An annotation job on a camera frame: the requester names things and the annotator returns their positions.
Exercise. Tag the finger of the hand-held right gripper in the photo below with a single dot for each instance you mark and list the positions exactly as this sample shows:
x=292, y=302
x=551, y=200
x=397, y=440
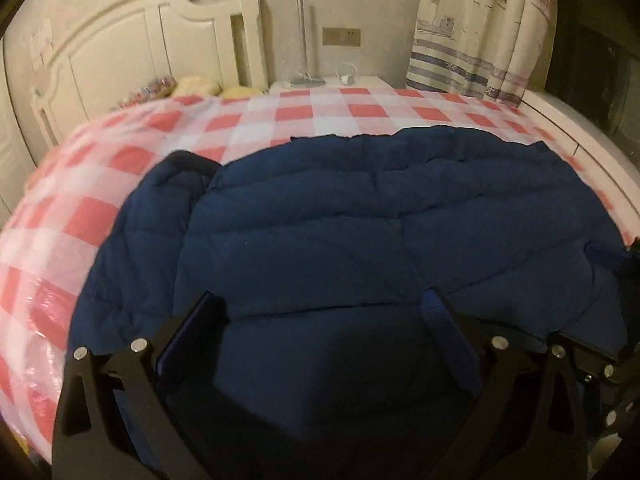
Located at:
x=616, y=259
x=595, y=346

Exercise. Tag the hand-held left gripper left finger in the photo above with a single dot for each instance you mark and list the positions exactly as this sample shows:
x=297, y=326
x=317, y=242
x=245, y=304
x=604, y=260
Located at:
x=192, y=327

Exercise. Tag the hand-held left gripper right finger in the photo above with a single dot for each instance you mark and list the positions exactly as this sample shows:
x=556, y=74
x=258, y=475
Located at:
x=452, y=340

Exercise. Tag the navy quilted jacket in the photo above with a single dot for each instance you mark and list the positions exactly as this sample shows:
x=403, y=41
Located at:
x=350, y=230

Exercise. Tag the white window ledge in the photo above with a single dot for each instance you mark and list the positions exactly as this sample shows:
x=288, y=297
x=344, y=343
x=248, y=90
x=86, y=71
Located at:
x=590, y=130

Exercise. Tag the pink checked bed sheet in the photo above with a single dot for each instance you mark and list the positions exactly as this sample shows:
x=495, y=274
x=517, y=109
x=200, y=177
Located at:
x=165, y=125

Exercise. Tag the pale yellow pillow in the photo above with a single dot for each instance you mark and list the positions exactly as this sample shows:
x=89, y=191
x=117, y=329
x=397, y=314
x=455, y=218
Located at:
x=241, y=93
x=196, y=86

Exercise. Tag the red patterned pillow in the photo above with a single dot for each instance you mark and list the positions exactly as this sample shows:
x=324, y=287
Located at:
x=147, y=91

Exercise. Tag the white wardrobe door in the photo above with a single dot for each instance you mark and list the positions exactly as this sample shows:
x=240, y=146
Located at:
x=11, y=155

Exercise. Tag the white printed curtain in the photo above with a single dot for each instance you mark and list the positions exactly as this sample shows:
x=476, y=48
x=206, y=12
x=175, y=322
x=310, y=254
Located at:
x=480, y=30

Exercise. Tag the white nightstand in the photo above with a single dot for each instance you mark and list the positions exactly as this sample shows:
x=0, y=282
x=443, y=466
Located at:
x=330, y=82

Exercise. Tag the white wooden headboard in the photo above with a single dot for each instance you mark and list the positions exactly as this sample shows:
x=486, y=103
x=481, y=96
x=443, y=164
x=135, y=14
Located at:
x=135, y=45

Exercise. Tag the slim white desk lamp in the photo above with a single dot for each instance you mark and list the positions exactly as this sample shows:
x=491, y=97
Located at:
x=302, y=45

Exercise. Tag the brass wall switch panel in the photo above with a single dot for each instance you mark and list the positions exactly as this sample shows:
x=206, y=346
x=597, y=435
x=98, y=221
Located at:
x=341, y=37

